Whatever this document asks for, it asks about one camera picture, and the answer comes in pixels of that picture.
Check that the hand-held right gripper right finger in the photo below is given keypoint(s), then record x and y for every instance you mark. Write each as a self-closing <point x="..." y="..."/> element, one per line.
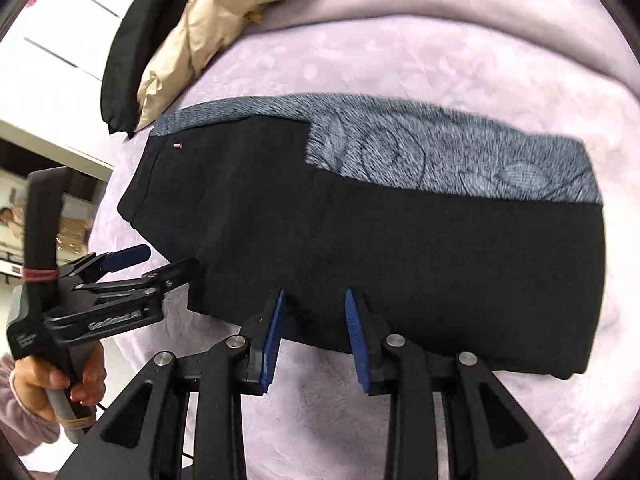
<point x="357" y="340"/>

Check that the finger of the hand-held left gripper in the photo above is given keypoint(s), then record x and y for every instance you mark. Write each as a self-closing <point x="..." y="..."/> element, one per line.
<point x="125" y="257"/>
<point x="175" y="272"/>

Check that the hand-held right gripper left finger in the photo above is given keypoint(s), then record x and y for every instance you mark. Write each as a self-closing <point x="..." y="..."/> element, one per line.
<point x="272" y="340"/>

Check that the black pants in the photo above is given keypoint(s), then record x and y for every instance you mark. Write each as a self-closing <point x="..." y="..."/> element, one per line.
<point x="400" y="260"/>

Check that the person's left forearm lavender sleeve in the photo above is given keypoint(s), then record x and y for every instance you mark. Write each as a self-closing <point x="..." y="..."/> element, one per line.
<point x="20" y="435"/>

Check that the person's left hand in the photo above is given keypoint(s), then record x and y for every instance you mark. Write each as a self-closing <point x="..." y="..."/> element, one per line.
<point x="35" y="375"/>

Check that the black jacket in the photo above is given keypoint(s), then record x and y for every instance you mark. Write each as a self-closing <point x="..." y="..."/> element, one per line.
<point x="130" y="60"/>

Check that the white wardrobe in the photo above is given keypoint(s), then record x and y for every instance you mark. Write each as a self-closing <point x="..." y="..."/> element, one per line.
<point x="60" y="35"/>

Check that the beige puffer jacket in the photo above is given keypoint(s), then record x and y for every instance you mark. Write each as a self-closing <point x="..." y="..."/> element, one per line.
<point x="200" y="25"/>

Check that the lavender blanket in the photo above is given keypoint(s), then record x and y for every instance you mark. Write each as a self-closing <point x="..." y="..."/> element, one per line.
<point x="400" y="50"/>

